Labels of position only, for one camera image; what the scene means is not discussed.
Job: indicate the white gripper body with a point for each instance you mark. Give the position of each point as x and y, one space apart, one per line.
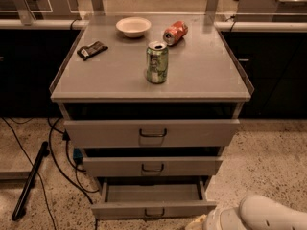
213 221

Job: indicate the grey bottom drawer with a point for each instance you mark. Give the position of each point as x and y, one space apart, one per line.
152 197

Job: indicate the grey drawer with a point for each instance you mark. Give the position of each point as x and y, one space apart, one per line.
151 166
151 133
152 197

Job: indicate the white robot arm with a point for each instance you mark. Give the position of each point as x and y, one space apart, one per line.
255 212

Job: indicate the grey middle drawer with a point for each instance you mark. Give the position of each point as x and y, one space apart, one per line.
151 166

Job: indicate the grey top drawer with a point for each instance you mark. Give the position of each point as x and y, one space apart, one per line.
151 133

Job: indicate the grey drawer cabinet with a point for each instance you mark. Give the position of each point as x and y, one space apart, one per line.
203 82

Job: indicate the blue power plug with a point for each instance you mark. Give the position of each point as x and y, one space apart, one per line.
77 156

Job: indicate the green soda can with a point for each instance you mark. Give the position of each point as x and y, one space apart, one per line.
157 62

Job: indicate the orange soda can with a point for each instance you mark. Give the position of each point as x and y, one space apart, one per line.
173 34

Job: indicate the black floor bar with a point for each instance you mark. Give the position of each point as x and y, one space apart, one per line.
19 210

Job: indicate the white paper bowl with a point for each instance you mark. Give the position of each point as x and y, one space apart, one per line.
133 27

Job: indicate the dark snack packet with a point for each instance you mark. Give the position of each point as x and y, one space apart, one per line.
89 51

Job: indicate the white horizontal rail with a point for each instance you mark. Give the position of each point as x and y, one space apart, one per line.
276 27

